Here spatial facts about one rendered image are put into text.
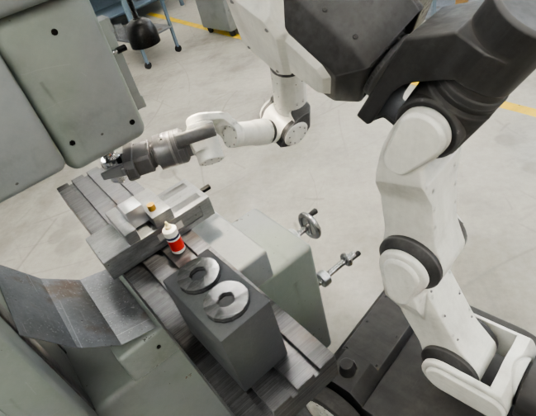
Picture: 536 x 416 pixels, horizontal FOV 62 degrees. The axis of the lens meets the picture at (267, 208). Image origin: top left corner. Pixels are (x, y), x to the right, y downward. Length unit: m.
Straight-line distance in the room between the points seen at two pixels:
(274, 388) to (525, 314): 1.48
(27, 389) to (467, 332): 0.99
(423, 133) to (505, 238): 1.82
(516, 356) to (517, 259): 1.25
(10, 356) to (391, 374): 0.94
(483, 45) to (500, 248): 1.86
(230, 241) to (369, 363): 0.53
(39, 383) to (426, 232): 0.86
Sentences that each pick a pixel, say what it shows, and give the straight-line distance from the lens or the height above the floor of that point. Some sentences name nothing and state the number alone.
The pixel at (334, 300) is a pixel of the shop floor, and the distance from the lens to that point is 2.24.
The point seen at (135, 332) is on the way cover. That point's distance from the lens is 1.26.
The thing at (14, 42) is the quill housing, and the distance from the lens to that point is 0.94.
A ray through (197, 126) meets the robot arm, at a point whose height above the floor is 1.29.
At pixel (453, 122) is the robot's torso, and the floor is 1.39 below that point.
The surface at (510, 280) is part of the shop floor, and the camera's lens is 2.35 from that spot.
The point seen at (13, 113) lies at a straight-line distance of 0.94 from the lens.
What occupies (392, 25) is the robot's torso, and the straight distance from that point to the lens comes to 0.77.
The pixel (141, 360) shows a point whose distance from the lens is 1.30.
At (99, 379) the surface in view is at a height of 0.73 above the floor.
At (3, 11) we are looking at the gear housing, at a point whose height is 1.64.
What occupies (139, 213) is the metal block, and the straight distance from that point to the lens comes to 1.31.
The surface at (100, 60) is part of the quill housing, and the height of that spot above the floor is 1.50.
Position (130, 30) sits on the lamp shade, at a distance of 1.15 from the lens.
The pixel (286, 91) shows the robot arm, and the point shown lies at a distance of 1.16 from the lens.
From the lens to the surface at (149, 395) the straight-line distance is 1.43.
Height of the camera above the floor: 1.78
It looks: 39 degrees down
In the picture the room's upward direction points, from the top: 16 degrees counter-clockwise
